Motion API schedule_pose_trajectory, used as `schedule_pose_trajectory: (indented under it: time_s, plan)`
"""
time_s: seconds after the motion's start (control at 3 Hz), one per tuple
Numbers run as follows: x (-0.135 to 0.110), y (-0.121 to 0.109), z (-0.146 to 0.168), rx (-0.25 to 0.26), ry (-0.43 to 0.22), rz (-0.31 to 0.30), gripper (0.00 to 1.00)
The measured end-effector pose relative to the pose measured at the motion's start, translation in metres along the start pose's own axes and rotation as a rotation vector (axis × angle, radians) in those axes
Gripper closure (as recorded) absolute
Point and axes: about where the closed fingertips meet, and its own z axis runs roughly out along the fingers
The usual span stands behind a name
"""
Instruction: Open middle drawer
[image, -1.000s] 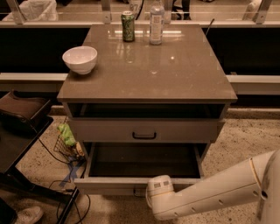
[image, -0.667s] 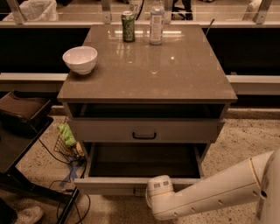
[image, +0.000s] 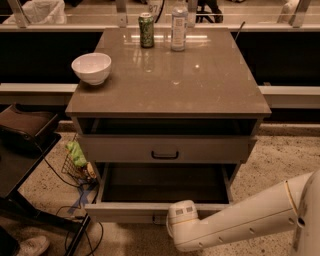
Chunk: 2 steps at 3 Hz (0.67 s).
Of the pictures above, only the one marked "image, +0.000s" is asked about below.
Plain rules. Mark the grey drawer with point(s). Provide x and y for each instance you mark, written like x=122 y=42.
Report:
x=143 y=192
x=166 y=149

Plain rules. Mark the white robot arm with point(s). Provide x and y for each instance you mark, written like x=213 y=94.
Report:
x=293 y=204

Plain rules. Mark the grey drawer cabinet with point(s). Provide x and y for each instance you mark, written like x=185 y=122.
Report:
x=205 y=90

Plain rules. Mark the green bag in basket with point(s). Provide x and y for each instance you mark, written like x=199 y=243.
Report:
x=75 y=153

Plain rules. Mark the white ceramic bowl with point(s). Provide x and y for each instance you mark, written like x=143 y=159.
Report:
x=92 y=68

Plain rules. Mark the green soda can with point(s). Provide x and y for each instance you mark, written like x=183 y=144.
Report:
x=146 y=26

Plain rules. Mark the clear plastic water bottle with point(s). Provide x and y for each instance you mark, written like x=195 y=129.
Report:
x=179 y=25

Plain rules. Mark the black cart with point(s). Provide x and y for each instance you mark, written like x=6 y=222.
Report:
x=15 y=167

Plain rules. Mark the white plastic bag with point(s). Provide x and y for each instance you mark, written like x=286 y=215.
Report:
x=45 y=11

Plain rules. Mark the white sneaker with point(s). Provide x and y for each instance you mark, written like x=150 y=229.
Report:
x=35 y=246

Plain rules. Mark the wire basket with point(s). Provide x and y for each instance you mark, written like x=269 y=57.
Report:
x=84 y=175

